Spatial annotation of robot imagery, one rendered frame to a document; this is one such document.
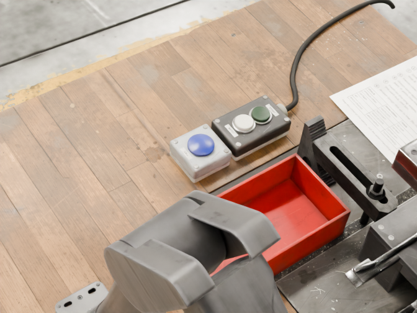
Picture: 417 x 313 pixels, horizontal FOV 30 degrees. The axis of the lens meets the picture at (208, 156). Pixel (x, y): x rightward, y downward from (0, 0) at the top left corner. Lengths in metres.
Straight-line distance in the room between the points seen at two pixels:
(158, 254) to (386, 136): 0.73
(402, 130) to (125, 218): 0.46
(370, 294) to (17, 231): 0.49
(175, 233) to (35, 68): 1.98
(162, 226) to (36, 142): 0.60
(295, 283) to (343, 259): 0.08
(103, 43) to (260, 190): 1.58
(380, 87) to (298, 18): 0.20
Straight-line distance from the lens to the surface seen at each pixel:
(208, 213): 0.61
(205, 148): 1.14
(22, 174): 1.16
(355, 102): 1.28
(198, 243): 0.62
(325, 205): 1.11
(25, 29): 2.70
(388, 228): 1.04
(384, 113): 1.28
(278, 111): 1.21
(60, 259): 1.08
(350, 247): 1.12
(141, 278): 0.59
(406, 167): 0.93
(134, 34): 2.66
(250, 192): 1.11
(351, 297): 1.08
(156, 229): 0.62
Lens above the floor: 1.82
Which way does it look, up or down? 52 degrees down
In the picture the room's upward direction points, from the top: 6 degrees clockwise
